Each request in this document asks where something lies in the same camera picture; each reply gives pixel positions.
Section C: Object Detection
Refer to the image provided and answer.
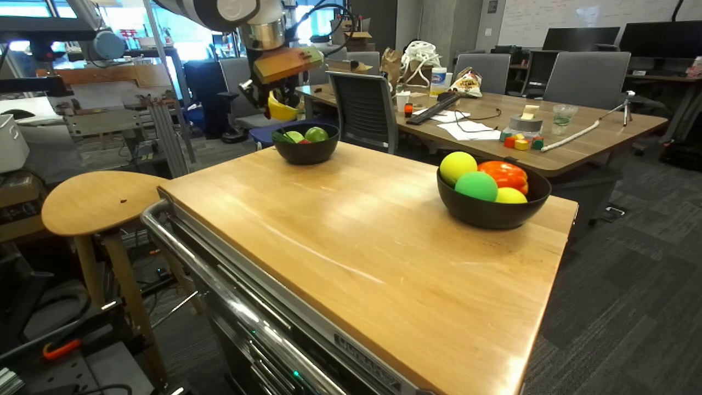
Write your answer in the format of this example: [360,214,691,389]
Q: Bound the silver cart handle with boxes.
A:
[140,200,350,395]

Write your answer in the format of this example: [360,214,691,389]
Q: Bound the black mesh office chair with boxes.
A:
[324,69,402,157]

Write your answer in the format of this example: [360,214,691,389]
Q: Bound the white appliance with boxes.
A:
[0,113,33,177]

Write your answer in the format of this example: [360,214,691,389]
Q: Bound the wooden butcher block table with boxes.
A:
[140,138,581,395]

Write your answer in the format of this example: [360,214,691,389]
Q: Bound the thin white stick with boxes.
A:
[540,117,603,155]

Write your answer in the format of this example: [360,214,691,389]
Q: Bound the yellow toy banana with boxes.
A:
[265,91,306,126]

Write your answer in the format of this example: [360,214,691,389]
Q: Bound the round wooden stool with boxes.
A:
[39,170,173,386]

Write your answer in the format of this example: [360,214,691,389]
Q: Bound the large black bowl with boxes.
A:
[435,162,554,233]

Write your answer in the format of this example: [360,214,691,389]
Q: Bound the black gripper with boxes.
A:
[249,73,298,104]

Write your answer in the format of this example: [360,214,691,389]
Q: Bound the small black bowl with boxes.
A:
[270,120,343,168]

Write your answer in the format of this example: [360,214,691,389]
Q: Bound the orange toy bell pepper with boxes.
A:
[479,158,531,197]

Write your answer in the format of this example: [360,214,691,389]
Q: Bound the black computer monitor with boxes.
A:
[619,21,702,61]
[542,24,624,56]

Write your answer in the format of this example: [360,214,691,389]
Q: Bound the cardboard box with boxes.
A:
[340,28,377,56]

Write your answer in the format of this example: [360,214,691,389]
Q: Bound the yellow toy lemon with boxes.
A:
[493,184,530,207]

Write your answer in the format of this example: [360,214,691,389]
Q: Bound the colourful toy blocks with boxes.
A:
[501,131,548,155]

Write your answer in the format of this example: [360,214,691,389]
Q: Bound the wooden crate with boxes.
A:
[53,61,176,94]

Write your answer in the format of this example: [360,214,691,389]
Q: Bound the aluminium frame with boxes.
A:
[63,92,198,181]

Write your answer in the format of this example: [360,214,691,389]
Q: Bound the clear water bottle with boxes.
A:
[428,65,451,102]

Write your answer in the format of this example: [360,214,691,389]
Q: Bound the crumpled plastic bag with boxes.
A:
[447,69,486,102]

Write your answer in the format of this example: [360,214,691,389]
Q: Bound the white paper sheets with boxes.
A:
[430,109,505,146]

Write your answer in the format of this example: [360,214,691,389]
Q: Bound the grey robot joint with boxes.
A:
[68,0,130,65]

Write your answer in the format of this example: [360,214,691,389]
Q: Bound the black perforated breadboard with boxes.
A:
[0,341,158,395]

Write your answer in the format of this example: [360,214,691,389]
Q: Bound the long black bar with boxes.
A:
[404,88,465,127]

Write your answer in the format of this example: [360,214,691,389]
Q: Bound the wooden office table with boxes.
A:
[294,77,672,182]

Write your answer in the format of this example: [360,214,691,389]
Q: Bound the white rope bundle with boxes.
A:
[399,41,444,88]

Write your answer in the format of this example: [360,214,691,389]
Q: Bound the green toy ball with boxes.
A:
[453,170,501,205]

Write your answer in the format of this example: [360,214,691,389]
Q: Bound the yellow-green toy ball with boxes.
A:
[440,149,480,186]

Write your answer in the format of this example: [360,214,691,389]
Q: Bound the small tripod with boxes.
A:
[613,88,639,131]

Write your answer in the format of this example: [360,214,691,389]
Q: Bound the clear plastic cup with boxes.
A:
[550,104,581,132]

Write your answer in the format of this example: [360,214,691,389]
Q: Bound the orange black clamp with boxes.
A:
[39,336,86,365]

